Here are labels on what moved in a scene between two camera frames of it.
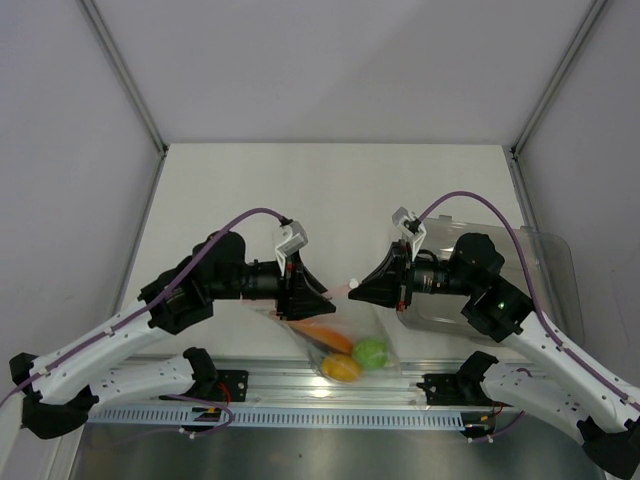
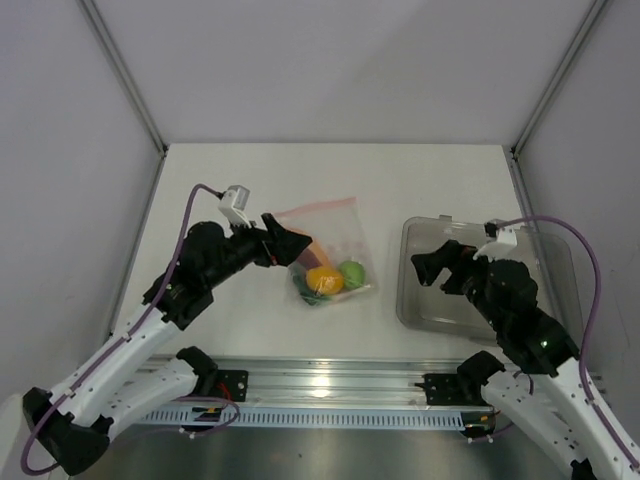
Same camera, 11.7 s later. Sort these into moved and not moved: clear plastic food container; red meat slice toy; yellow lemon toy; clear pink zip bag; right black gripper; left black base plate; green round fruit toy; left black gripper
Moved: left black gripper; yellow lemon toy; red meat slice toy; right black gripper; green round fruit toy; clear pink zip bag
Not moved: left black base plate; clear plastic food container
